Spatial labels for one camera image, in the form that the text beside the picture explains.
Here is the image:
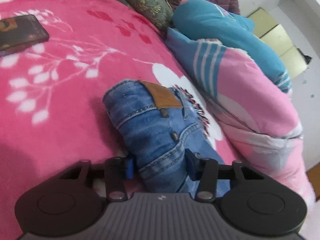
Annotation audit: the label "pink floral blanket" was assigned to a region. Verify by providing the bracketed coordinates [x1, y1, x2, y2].
[0, 0, 250, 240]

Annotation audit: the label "dark bag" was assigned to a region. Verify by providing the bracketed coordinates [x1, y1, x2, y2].
[297, 47, 313, 66]

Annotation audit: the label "blue jeans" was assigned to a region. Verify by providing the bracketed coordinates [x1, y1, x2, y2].
[102, 79, 230, 198]

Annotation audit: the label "yellow wardrobe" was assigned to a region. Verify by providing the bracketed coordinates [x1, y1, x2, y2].
[246, 7, 313, 80]

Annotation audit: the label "pink and blue floral quilt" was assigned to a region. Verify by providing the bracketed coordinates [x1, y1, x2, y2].
[165, 0, 315, 200]

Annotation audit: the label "green floral pillow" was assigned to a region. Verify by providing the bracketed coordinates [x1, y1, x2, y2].
[82, 0, 174, 29]

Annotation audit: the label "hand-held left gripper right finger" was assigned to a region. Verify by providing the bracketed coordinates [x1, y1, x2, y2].
[184, 149, 265, 202]

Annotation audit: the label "black smartphone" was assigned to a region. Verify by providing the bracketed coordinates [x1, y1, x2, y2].
[0, 14, 50, 57]

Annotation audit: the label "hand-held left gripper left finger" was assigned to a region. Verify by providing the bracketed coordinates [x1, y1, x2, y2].
[59, 157, 134, 202]

